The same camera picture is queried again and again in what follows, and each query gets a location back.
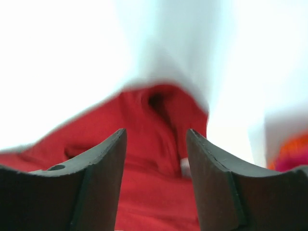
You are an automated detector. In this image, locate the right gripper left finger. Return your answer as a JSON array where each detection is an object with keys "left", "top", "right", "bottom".
[{"left": 0, "top": 129, "right": 127, "bottom": 231}]

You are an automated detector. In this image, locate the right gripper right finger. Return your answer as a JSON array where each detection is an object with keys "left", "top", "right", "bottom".
[{"left": 186, "top": 129, "right": 308, "bottom": 231}]

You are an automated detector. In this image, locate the dark red t shirt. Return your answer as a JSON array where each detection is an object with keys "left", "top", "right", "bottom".
[{"left": 0, "top": 84, "right": 207, "bottom": 231}]

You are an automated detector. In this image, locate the folded magenta t shirt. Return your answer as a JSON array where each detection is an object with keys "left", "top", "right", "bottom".
[{"left": 267, "top": 133, "right": 308, "bottom": 172}]

